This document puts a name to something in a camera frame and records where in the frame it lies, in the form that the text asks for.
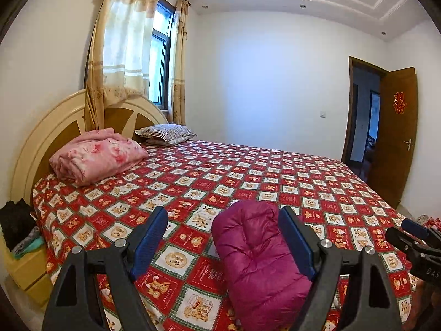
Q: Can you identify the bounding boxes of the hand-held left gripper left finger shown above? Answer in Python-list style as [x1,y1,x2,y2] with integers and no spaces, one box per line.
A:
[41,206,169,331]

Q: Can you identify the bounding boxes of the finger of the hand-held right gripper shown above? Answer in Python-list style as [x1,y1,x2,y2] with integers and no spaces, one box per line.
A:
[385,227,423,265]
[401,218,441,245]

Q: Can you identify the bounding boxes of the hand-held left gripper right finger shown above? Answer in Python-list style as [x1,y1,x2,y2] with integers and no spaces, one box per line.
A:
[278,207,404,331]

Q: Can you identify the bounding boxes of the purple down jacket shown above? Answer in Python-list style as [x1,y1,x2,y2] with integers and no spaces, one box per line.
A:
[211,200,314,331]

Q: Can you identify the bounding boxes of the person's right forearm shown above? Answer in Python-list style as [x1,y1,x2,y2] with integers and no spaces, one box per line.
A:
[403,277,441,331]

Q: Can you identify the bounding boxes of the pile of clothes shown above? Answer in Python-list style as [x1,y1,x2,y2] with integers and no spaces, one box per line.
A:
[415,214,441,230]

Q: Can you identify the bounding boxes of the black clothes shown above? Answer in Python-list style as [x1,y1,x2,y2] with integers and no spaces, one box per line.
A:
[0,198,37,252]

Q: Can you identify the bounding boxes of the red printed bedspread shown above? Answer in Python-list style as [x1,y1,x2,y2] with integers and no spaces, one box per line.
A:
[31,140,419,331]

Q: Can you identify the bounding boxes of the brown wooden door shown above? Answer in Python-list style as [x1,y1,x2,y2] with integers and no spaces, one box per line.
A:
[367,67,419,209]

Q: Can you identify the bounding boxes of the pink folded blanket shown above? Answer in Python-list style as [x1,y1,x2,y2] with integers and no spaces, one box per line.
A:
[49,127,149,187]

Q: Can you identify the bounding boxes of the striped pillow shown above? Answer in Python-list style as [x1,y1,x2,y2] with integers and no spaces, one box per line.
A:
[134,124,197,146]

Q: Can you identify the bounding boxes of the green grey cloth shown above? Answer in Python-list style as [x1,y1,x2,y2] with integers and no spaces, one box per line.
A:
[10,228,45,259]

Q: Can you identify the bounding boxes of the red paper door decoration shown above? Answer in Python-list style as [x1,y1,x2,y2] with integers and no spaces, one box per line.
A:
[393,91,406,114]

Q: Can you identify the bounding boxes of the yellow nightstand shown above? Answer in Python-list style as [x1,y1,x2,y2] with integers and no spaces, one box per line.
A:
[3,238,54,307]

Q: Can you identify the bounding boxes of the cream wooden bed headboard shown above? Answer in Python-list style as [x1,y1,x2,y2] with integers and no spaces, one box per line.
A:
[10,89,169,211]

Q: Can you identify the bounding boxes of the dark framed window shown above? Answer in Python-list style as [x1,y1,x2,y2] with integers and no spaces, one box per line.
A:
[148,0,176,111]

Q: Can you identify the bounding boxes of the narrow beige curtain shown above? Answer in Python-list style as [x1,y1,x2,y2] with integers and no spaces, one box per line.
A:
[169,0,190,126]

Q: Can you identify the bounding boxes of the wide beige sheer curtain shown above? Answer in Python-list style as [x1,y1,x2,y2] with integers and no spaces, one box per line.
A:
[84,0,162,132]

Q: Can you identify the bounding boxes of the brown door frame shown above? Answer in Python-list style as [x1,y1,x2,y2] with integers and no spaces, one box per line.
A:
[341,56,390,166]

